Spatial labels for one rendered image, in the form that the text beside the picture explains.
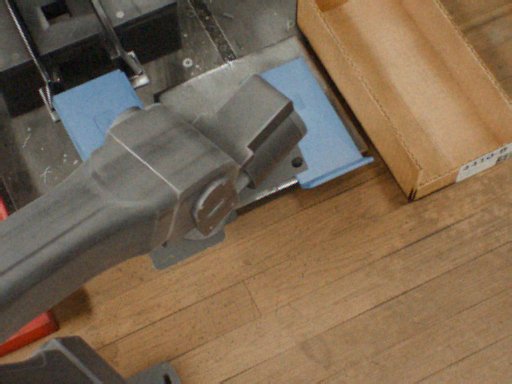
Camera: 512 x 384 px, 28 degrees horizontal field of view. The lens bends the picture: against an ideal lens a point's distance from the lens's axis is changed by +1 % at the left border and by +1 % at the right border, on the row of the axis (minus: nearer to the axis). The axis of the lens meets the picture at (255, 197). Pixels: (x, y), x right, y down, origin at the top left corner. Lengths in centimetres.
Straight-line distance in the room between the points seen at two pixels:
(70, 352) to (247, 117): 24
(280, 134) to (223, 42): 40
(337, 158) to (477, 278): 18
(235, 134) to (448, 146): 40
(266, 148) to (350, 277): 29
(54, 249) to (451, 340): 50
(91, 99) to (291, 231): 24
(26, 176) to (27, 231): 48
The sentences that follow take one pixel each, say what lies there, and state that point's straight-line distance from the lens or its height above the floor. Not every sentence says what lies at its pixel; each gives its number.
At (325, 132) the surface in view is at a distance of 104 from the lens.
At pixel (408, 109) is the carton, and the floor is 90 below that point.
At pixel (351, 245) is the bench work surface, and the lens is 101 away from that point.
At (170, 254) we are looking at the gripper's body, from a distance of 83.
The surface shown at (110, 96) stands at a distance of 99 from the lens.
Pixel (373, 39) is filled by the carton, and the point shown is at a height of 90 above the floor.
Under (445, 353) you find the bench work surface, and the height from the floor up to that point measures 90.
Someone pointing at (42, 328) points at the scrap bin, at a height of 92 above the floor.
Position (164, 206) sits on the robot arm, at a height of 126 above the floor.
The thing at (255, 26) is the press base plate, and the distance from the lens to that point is 114.
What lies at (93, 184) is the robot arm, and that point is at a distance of 62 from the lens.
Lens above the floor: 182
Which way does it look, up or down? 64 degrees down
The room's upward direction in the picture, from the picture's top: 1 degrees counter-clockwise
